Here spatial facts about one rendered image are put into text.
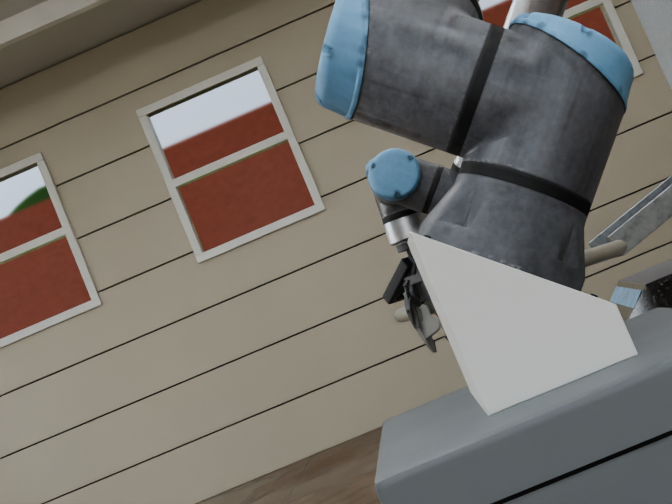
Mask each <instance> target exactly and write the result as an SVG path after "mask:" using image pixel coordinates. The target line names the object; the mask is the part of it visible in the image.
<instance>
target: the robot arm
mask: <svg viewBox="0 0 672 504"><path fill-rule="evenodd" d="M479 1H480V0H336V2H335V5H334V8H333V11H332V14H331V17H330V21H329V24H328V28H327V32H326V35H325V39H324V43H323V47H322V51H321V56H320V60H319V65H318V70H317V76H316V82H315V97H316V100H317V102H318V103H319V105H320V106H322V107H323V108H326V109H328V110H330V111H333V112H335V113H337V114H339V115H342V116H343V117H344V118H345V119H348V120H350V119H351V120H354V121H357V122H360V123H363V124H366V125H368V126H371V127H374V128H377V129H380V130H383V131H386V132H389V133H392V134H395V135H398V136H400V137H403V138H406V139H409V140H412V141H415V142H418V143H421V144H424V145H427V146H430V147H432V148H435V149H438V150H441V151H444V152H447V153H450V154H453V155H456V156H457V157H456V158H455V159H454V162H453V164H452V167H451V169H450V168H447V167H444V166H441V165H437V164H434V163H431V162H428V161H425V160H422V159H419V158H417V157H415V156H414V155H413V154H411V153H410V152H408V151H406V150H404V149H399V148H392V149H387V150H385V151H383V152H381V153H379V154H378V155H377V156H376V157H375V158H373V159H371V160H370V161H369V162H368V163H367V164H366V167H365V169H366V176H367V179H368V183H369V186H370V188H371V190H372V191H373V194H374V197H375V200H376V203H377V206H378V209H379V212H380V215H381V219H382V222H383V224H384V228H385V231H386V235H387V238H388V241H389V244H390V245H391V246H395V245H398V246H396V248H397V251H398V253H401V252H405V251H407V254H408V257H406V258H402V259H401V261H400V263H399V265H398V267H397V269H396V271H395V273H394V275H393V277H392V278H391V280H390V282H389V284H388V286H387V288H386V290H385V292H384V294H383V298H384V299H385V301H386V302H387V304H392V303H396V302H399V301H402V300H404V302H405V309H406V313H407V315H408V317H409V319H410V321H411V323H412V325H413V327H414V329H416V331H417V333H418V334H419V336H420V337H421V339H422V340H423V342H424V343H425V344H426V346H427V347H428V348H429V349H430V350H431V351H432V352H433V353H435V352H437V351H436V346H435V341H434V340H433V338H432V336H433V335H434V334H435V333H437V332H438V331H439V330H440V327H441V328H442V329H443V330H444V328H443V326H442V324H441V321H439V320H440V319H437V318H435V317H433V316H432V315H431V313H430V309H429V306H428V305H427V304H424V302H425V301H426V300H428V301H431V298H430V295H429V293H428V291H427V288H426V286H425V284H424V281H423V279H422V277H421V274H420V272H419V270H418V267H417V265H416V263H415V260H414V258H413V255H412V253H411V251H410V248H409V246H408V244H407V241H408V237H409V232H413V233H416V234H419V235H422V236H424V235H428V236H430V237H431V239H433V240H436V241H438V242H441V243H444V244H447V245H450V246H453V247H455V248H458V249H461V250H464V251H467V252H470V253H472V254H475V255H478V256H481V257H484V258H487V259H489V260H492V261H495V262H498V263H501V264H504V265H506V266H509V267H512V268H515V269H518V270H521V271H523V272H526V273H529V274H532V275H535V276H538V277H540V278H543V279H546V280H549V281H552V282H555V283H557V284H560V285H563V286H566V287H569V288H572V289H574V290H577V291H580V292H581V290H582V287H583V284H584V281H585V244H584V227H585V223H586V219H587V216H588V214H589V211H590V208H591V205H592V203H593V200H594V197H595V194H596V191H597V188H598V186H599V183H600V180H601V177H602V174H603V171H604V169H605V166H606V163H607V160H608V157H609V155H610V152H611V149H612V146H613V143H614V140H615V138H616V135H617V132H618V129H619V126H620V123H621V121H622V118H623V115H624V114H625V113H626V110H627V101H628V97H629V93H630V90H631V86H632V82H633V78H634V69H633V65H632V63H631V61H630V60H629V57H628V56H627V54H626V53H625V52H624V51H623V50H622V49H621V48H620V47H619V46H618V45H617V44H615V43H614V42H613V41H611V40H610V39H609V38H607V37H606V36H604V35H602V34H601V33H599V32H597V31H595V30H593V29H589V28H586V27H584V26H583V25H582V24H580V23H578V22H575V21H572V20H569V19H566V18H563V14H564V12H565V9H566V6H567V4H568V1H569V0H512V3H511V6H510V9H509V12H508V14H507V17H506V20H505V23H504V26H503V27H500V26H497V25H493V24H491V23H488V22H485V21H484V20H483V13H482V10H481V7H480V5H479Z"/></svg>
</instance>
